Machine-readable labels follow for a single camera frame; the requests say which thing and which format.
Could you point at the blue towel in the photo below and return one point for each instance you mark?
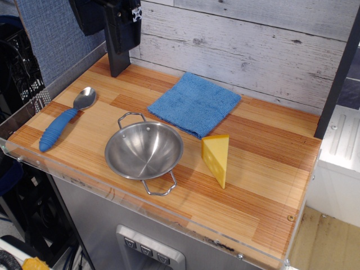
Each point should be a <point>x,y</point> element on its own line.
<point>195,105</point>

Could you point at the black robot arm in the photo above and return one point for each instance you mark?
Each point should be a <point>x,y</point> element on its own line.
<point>121,18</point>

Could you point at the yellow cheese wedge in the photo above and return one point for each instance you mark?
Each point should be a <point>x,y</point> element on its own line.
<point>214,152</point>

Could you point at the steel cabinet with dispenser panel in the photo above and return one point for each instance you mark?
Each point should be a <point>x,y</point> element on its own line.
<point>117,233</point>

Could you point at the white side appliance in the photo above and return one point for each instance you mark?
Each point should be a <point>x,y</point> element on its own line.
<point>334,188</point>

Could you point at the steel bowl with handles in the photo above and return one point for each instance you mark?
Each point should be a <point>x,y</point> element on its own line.
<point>142,150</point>

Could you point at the spoon with blue handle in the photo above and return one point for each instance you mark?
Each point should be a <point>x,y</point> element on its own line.
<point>83,100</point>

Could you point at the dark left frame post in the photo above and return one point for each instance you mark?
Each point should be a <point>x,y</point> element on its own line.
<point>118,60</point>

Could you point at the dark frame post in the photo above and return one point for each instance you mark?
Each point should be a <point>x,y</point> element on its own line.
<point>118,60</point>
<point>339,79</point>

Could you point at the dark right frame post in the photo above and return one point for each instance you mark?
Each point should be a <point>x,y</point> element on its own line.
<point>339,79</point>

